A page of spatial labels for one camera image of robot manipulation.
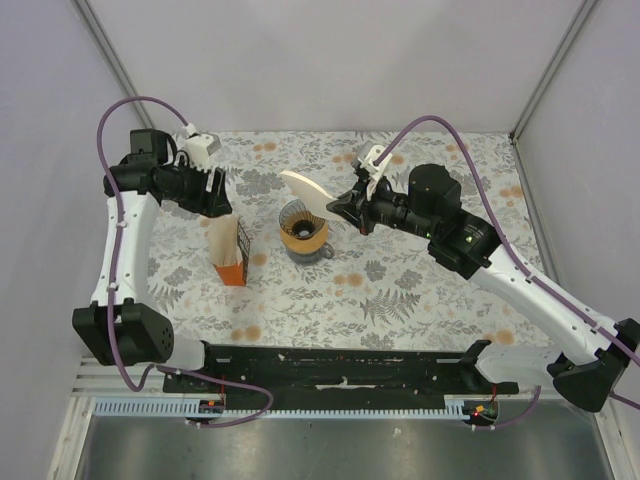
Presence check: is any right aluminium corner post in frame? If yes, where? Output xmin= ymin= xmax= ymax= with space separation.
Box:
xmin=509 ymin=0 xmax=601 ymax=144

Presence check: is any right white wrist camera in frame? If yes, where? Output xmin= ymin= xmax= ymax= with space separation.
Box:
xmin=352 ymin=141 xmax=392 ymax=200

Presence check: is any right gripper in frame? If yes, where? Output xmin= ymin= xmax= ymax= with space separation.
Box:
xmin=328 ymin=173 xmax=437 ymax=240

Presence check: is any aluminium frame rail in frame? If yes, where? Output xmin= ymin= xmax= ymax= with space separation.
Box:
xmin=72 ymin=357 xmax=565 ymax=401

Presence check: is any glass measuring pitcher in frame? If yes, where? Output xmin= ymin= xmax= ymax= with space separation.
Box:
xmin=287 ymin=243 xmax=335 ymax=266

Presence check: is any white slotted cable duct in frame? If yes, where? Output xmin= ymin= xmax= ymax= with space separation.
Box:
xmin=93 ymin=395 xmax=481 ymax=419

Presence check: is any wooden dripper ring holder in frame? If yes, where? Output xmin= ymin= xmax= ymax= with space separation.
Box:
xmin=280 ymin=216 xmax=329 ymax=254

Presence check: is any left aluminium corner post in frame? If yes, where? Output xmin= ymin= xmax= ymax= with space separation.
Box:
xmin=70 ymin=0 xmax=139 ymax=98

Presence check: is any aluminium corner post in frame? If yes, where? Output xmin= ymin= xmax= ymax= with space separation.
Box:
xmin=509 ymin=0 xmax=601 ymax=144
xmin=70 ymin=0 xmax=139 ymax=98

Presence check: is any beige paper coffee filter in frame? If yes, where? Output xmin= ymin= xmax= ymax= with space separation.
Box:
xmin=280 ymin=170 xmax=339 ymax=221

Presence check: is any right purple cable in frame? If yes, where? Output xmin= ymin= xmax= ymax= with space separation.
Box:
xmin=377 ymin=115 xmax=640 ymax=430

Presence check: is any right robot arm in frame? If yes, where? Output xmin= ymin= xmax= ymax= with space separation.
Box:
xmin=318 ymin=164 xmax=639 ymax=413

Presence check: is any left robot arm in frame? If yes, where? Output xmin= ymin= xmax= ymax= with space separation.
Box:
xmin=72 ymin=126 xmax=232 ymax=393

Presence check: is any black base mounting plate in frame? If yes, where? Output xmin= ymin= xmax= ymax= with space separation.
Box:
xmin=162 ymin=340 xmax=520 ymax=399

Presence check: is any purple cable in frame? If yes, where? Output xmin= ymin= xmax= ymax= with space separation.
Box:
xmin=95 ymin=95 xmax=274 ymax=428
xmin=377 ymin=115 xmax=640 ymax=430

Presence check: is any coffee filter paper box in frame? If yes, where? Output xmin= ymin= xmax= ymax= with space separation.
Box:
xmin=207 ymin=214 xmax=250 ymax=287

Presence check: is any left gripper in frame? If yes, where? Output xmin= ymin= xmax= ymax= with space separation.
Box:
xmin=162 ymin=157 xmax=232 ymax=220

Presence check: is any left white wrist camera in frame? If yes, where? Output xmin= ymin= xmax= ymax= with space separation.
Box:
xmin=176 ymin=123 xmax=221 ymax=171

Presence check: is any grey glass dripper cone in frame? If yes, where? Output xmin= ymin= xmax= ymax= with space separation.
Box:
xmin=279 ymin=200 xmax=324 ymax=240

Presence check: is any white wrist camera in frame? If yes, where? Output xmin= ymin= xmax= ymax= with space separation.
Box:
xmin=352 ymin=141 xmax=392 ymax=200
xmin=176 ymin=123 xmax=221 ymax=171

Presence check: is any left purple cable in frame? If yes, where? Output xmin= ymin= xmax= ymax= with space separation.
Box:
xmin=95 ymin=95 xmax=274 ymax=428

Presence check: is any floral patterned table mat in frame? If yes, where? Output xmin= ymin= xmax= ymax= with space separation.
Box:
xmin=149 ymin=132 xmax=549 ymax=351

